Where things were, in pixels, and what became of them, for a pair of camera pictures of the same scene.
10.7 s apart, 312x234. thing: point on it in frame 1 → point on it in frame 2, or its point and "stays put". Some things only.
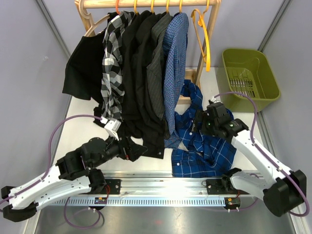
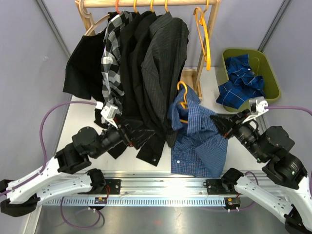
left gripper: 127,152 → 138,138
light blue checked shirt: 176,37 → 198,148
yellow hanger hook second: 135,7 stays put
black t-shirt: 83,74 stays put
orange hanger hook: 117,5 stays put
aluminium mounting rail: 160,188 stays put
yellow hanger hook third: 152,3 stays put
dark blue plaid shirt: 199,155 → 243,85
